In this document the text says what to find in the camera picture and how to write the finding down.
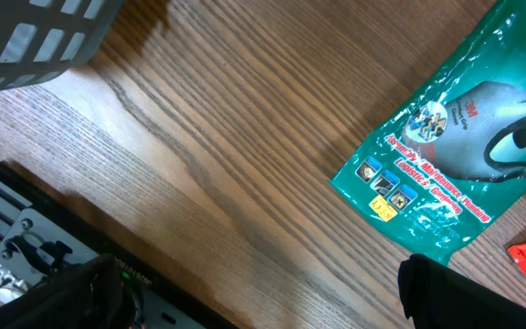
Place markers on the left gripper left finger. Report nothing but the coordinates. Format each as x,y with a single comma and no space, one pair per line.
88,295

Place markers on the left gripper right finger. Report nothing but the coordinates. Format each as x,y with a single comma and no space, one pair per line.
434,296

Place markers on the green 3M gloves packet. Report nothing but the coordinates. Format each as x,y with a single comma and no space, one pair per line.
452,159

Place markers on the grey plastic mesh basket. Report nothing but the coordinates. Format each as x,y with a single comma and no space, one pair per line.
41,39

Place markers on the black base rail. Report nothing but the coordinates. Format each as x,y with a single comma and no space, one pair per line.
39,237

